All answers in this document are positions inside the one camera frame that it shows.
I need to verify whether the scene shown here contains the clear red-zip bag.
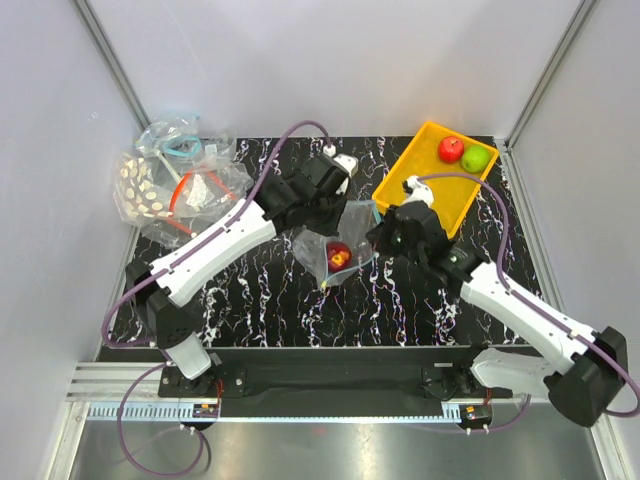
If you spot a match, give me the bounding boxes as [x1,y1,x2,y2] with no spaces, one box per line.
[141,162,254,250]

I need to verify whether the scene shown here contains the polka dot bag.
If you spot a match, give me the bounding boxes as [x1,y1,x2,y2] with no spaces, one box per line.
[114,152,177,227]

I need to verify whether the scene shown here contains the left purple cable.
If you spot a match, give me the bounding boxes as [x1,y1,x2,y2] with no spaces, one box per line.
[99,119,336,476]

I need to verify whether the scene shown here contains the yellow plastic tray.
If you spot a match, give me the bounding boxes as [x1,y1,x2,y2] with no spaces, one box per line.
[372,122,499,238]

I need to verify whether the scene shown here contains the purple cable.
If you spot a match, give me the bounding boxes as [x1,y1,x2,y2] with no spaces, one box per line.
[99,119,336,476]
[414,172,640,419]

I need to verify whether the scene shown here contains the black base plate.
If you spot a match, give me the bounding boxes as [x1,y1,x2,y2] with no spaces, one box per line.
[158,345,512,419]

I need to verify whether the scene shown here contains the clear blue-zip bag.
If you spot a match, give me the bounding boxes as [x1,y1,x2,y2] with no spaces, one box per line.
[292,200,381,290]
[134,112,237,173]

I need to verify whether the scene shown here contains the dark red apple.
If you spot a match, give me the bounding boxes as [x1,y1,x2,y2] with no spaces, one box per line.
[326,241,352,273]

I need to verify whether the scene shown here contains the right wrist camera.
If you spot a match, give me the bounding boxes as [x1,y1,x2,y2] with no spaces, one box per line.
[402,175,435,207]

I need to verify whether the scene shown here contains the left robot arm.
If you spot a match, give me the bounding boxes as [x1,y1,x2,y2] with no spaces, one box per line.
[126,153,358,396]

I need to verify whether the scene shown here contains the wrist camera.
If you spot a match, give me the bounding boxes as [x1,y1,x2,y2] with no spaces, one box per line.
[322,145,359,195]
[402,175,435,207]

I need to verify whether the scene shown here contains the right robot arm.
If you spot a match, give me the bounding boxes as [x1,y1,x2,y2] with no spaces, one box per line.
[366,202,630,427]

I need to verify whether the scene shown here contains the green apple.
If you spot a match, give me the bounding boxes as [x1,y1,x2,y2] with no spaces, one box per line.
[460,145,492,174]

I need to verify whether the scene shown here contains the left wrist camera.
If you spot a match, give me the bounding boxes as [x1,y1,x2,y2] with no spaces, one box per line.
[322,145,359,195]

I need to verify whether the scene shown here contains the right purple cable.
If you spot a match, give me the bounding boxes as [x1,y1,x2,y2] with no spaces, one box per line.
[414,172,640,419]

